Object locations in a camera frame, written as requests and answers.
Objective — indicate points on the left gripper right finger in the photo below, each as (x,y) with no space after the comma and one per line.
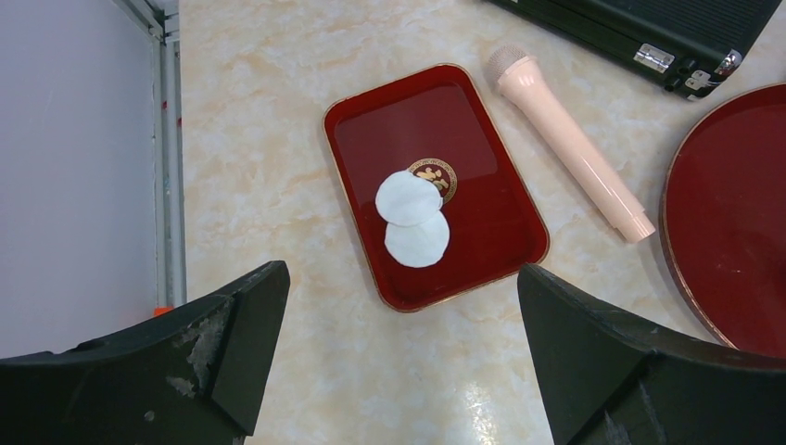
(609,376)

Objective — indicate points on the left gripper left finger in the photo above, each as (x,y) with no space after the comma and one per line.
(193,375)

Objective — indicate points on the round red tray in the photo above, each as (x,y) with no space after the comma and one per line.
(722,217)

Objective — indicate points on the lower white dumpling wrapper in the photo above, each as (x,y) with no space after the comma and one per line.
(421,245)

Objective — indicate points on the red rectangular tray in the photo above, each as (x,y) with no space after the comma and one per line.
(434,125)

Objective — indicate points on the pink plastic cylinder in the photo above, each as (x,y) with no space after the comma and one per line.
(518,78)

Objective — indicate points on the black case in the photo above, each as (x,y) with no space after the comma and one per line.
(688,48)

